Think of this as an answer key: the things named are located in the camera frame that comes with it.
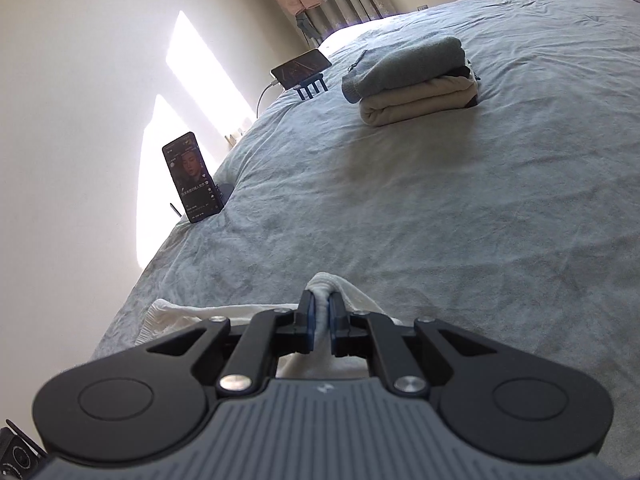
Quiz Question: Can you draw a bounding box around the cabled black smartphone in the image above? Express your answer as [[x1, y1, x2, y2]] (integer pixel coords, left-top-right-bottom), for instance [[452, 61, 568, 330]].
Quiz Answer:
[[270, 49, 332, 92]]

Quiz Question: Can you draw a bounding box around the white charging cable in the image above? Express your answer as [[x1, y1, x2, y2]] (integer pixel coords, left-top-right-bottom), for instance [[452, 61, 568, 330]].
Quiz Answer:
[[256, 80, 281, 118]]

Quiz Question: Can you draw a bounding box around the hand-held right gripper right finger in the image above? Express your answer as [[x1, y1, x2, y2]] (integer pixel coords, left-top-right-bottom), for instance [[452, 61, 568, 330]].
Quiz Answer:
[[327, 292, 506, 396]]

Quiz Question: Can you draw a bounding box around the beige folded garment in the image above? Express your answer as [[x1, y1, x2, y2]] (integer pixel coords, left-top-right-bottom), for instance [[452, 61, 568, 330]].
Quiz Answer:
[[359, 77, 480, 127]]

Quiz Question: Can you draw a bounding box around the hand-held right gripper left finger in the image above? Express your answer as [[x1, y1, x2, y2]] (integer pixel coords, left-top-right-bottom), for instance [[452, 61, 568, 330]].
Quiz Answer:
[[147, 290, 318, 397]]

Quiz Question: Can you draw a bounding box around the round black phone stand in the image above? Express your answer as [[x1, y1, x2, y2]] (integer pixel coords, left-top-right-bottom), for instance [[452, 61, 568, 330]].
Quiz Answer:
[[212, 175, 236, 208]]

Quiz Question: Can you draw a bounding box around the grey-blue folded sweater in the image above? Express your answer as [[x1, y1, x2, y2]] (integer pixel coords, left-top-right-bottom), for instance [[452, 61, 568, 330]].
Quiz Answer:
[[341, 35, 466, 105]]

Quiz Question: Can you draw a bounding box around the black folded garment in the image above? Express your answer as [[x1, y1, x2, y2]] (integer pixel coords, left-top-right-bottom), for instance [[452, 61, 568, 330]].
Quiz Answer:
[[450, 60, 482, 110]]

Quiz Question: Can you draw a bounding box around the white garment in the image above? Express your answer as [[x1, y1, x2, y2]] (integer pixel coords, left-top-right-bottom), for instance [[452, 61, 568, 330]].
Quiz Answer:
[[132, 272, 406, 381]]

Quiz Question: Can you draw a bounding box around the blue phone stand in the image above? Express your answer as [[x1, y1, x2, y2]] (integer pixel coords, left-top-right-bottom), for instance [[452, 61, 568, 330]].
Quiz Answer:
[[295, 74, 330, 101]]

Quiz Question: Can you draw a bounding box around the grey bed blanket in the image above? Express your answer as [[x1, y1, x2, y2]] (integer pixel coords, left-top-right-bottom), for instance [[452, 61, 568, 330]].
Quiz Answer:
[[92, 0, 640, 480]]

